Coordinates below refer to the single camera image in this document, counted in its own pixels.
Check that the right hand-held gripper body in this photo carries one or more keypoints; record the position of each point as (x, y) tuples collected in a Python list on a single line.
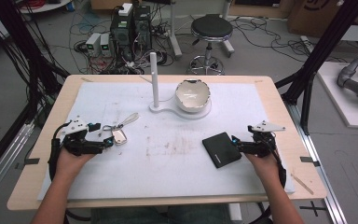
[(261, 143)]

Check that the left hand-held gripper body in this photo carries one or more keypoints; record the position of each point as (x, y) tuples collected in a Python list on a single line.
[(76, 143)]

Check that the black rectangular box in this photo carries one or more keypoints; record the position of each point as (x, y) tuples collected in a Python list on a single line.
[(221, 149)]

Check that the person's left hand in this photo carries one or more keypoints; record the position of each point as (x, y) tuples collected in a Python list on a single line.
[(70, 163)]

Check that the person's right hand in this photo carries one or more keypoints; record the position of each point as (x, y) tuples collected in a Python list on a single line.
[(265, 169)]

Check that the wooden table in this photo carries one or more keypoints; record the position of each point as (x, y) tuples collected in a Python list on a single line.
[(304, 146)]

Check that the black tape piece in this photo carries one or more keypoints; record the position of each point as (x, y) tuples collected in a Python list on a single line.
[(309, 160), (31, 161)]

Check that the thin wooden stick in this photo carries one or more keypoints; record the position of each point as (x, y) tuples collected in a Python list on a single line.
[(302, 184)]

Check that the white eggshell-shaped bowl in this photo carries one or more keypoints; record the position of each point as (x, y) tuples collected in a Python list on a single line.
[(192, 95)]

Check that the white table mat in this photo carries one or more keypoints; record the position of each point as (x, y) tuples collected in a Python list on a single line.
[(174, 161)]

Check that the small white power unit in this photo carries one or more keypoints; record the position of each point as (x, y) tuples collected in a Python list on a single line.
[(93, 43), (105, 42)]

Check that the black tape cross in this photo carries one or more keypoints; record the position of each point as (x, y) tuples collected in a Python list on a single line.
[(313, 208)]

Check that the person's jeans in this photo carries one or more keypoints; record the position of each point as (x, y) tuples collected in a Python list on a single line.
[(155, 216)]

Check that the white platform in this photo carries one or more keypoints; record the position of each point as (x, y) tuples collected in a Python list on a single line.
[(338, 96)]

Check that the black computer tower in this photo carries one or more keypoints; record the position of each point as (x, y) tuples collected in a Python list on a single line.
[(121, 37), (143, 28)]

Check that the white desk leg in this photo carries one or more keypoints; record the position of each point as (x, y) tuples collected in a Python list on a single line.
[(228, 37), (174, 34)]

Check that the black round stool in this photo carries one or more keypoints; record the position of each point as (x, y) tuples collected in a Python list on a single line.
[(212, 28)]

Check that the white box on tower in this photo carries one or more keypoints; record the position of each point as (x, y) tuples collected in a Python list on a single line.
[(125, 9)]

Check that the cardboard box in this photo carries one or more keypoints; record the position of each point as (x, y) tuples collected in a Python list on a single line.
[(317, 15)]

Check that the aluminium rail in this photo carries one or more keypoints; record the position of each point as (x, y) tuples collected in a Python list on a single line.
[(320, 168), (3, 165)]

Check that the white stand with post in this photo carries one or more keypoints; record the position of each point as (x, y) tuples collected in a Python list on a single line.
[(154, 81)]

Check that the black metal frame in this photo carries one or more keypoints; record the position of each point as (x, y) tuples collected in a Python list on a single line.
[(28, 53), (320, 53)]

